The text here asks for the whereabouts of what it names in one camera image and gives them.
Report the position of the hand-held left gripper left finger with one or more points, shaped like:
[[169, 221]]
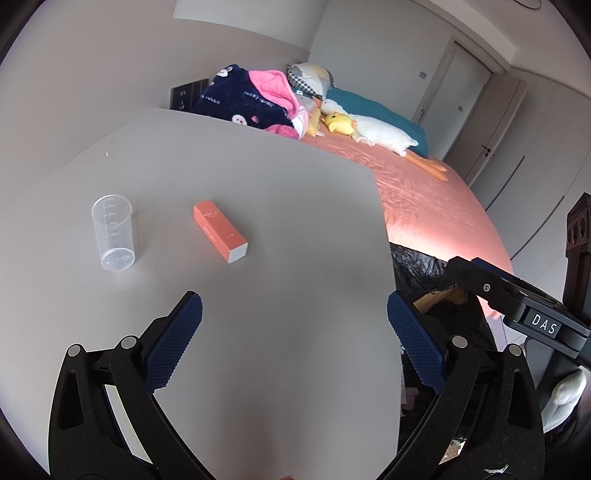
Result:
[[178, 337]]

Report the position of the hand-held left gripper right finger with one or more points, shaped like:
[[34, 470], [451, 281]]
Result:
[[415, 341]]

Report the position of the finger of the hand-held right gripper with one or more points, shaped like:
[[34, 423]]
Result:
[[485, 284]]

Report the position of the cardboard bin with black bag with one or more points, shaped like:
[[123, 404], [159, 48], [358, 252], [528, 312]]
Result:
[[415, 272]]

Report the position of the person's right forearm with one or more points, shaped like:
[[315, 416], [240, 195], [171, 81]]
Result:
[[568, 397]]

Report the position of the bed with pink sheet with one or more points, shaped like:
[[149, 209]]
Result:
[[429, 207]]

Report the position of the orange rectangular box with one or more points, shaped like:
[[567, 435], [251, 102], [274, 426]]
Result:
[[219, 230]]

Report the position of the clear plastic measuring cup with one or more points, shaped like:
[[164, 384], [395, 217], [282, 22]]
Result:
[[113, 230]]

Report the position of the white wardrobe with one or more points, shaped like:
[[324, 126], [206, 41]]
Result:
[[531, 161]]

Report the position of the white goose plush toy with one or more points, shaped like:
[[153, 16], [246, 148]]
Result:
[[378, 131]]

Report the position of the white door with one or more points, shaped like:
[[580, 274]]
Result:
[[457, 92]]

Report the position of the teal pillow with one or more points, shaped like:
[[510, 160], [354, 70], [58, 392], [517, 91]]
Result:
[[378, 108]]

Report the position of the yellow duck plush toy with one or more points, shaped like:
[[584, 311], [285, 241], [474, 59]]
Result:
[[339, 123]]

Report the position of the yellow dotted cloth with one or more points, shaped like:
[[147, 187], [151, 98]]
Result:
[[314, 122]]

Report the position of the navy printed fleece blanket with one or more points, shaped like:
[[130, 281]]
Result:
[[231, 101]]

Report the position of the patchwork pillow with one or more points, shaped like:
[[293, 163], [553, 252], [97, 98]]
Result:
[[309, 78]]

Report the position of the pink fleece blanket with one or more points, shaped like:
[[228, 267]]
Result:
[[272, 83]]

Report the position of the black wall panel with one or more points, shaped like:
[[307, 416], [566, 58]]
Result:
[[184, 94]]

